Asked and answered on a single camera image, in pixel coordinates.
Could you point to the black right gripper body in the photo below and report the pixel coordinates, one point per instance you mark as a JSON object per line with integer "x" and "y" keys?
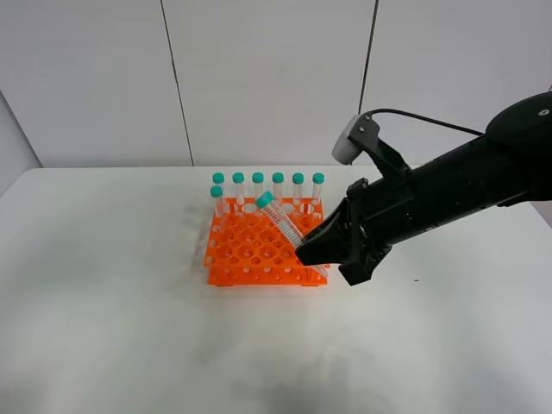
{"x": 376, "y": 216}

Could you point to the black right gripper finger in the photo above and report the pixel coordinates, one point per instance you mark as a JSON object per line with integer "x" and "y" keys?
{"x": 330, "y": 240}
{"x": 357, "y": 270}

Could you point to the teal-capped test tube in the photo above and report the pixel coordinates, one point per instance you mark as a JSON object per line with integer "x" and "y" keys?
{"x": 293, "y": 217}

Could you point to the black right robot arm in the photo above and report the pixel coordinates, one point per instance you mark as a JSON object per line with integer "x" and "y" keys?
{"x": 510, "y": 163}

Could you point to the orange test tube rack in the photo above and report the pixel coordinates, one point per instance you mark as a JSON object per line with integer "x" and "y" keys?
{"x": 246, "y": 248}

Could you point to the second row left tube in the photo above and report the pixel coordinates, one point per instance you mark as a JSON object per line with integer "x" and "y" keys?
{"x": 217, "y": 194}

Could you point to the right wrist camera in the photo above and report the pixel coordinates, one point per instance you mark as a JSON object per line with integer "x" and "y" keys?
{"x": 361, "y": 135}

